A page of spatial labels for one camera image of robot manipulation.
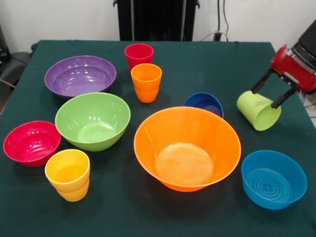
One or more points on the light green cup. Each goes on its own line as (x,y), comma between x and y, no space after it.
(249,108)

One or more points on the light green bowl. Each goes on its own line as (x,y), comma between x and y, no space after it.
(91,118)

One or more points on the orange cup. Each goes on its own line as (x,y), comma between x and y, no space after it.
(146,91)

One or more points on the red-pink bowl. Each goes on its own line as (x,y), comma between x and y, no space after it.
(32,143)

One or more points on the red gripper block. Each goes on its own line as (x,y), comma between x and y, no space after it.
(291,71)

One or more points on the black swivel chair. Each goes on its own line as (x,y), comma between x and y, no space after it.
(14,66)

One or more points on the black metal stand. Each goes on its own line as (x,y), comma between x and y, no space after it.
(3,49)

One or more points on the dark blue bowl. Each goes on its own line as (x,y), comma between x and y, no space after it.
(202,101)

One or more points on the yellow cup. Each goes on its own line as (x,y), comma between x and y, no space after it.
(71,190)

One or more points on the light blue bowl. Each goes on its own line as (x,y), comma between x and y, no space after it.
(298,177)

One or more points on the purple bowl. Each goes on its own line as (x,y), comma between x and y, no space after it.
(79,76)

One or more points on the red-pink cup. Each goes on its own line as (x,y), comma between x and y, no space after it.
(138,55)

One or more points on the dark green tablecloth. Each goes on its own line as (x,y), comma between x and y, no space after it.
(123,217)

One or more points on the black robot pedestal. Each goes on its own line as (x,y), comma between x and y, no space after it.
(153,19)

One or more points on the large orange bowl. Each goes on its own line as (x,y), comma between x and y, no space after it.
(148,148)

